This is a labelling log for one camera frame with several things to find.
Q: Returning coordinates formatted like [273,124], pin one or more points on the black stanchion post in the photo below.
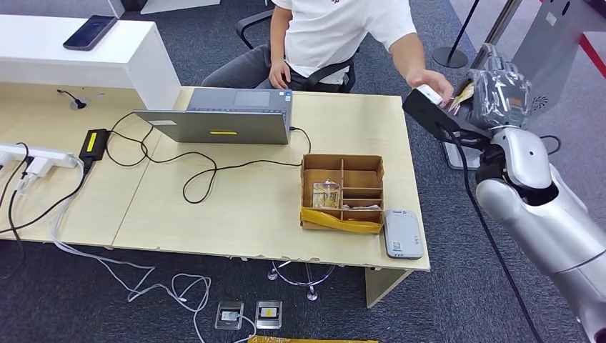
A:
[449,58]

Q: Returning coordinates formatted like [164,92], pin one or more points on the white background furniture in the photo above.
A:
[177,5]

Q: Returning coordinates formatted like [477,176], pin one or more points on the grey desk grommet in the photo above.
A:
[79,104]

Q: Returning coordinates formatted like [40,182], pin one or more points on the person's left forearm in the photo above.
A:
[409,54]

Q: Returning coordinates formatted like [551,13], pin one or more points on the grey card reader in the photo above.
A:
[403,235]

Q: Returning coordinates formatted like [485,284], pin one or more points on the floor socket yellow label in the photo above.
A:
[268,315]

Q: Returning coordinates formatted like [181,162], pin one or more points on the white power strip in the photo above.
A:
[49,155]

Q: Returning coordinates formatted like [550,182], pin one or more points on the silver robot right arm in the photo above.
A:
[544,222]

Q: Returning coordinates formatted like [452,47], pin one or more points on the gold patterned ID card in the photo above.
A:
[461,97]

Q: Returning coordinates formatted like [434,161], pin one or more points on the chrome chair base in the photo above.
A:
[311,296]

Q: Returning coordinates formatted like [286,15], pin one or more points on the red barrier belt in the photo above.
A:
[592,54]

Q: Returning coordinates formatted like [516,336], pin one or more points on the person's left hand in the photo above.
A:
[433,80]

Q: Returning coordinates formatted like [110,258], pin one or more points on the black smartphone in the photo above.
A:
[90,32]

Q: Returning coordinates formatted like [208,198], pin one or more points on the floor socket with plug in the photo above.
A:
[228,315]

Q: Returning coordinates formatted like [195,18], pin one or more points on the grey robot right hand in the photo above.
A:
[502,99]

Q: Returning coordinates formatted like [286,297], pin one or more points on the grey kiosk stand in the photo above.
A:
[549,47]

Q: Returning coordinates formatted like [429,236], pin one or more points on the white counter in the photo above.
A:
[120,61]

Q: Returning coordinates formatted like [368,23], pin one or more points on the chrome stanchion post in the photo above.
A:
[501,23]

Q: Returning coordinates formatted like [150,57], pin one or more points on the person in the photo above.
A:
[331,33]

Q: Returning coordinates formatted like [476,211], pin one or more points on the person's right forearm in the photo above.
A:
[279,38]

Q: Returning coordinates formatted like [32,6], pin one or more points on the white plug charger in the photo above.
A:
[38,166]

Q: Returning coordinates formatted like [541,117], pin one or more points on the grey laptop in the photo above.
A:
[218,127]

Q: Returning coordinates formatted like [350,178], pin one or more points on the person's right hand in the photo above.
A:
[279,75]

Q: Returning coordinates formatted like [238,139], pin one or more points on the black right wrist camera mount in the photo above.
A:
[426,116]

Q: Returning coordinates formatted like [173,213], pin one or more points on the black laptop power adapter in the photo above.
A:
[93,143]

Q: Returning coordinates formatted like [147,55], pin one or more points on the cardboard divider box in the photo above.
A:
[362,179]

